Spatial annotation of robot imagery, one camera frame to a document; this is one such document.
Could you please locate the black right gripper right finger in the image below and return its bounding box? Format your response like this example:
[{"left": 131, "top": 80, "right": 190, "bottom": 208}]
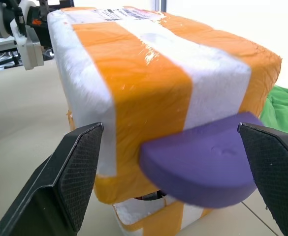
[{"left": 237, "top": 122, "right": 288, "bottom": 236}]

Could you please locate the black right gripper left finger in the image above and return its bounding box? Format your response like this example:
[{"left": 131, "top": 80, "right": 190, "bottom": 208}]
[{"left": 0, "top": 122, "right": 104, "bottom": 236}]

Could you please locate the purple half-round foam handle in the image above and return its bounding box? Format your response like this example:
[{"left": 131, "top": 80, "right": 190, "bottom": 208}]
[{"left": 138, "top": 111, "right": 265, "bottom": 209}]

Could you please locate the white foam block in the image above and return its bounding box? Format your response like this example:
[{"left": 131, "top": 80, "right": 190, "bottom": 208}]
[{"left": 46, "top": 6, "right": 283, "bottom": 205}]

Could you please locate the yellow and white plastic container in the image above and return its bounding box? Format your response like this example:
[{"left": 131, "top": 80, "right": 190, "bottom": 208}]
[{"left": 112, "top": 194, "right": 215, "bottom": 236}]

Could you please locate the green cloth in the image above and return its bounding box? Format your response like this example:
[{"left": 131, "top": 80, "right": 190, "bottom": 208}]
[{"left": 259, "top": 85, "right": 288, "bottom": 140}]

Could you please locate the white shipping label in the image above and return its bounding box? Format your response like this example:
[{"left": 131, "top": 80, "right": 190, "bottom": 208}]
[{"left": 94, "top": 7, "right": 164, "bottom": 22}]

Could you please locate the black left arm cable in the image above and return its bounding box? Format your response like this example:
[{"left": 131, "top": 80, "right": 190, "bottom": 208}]
[{"left": 5, "top": 0, "right": 28, "bottom": 37}]

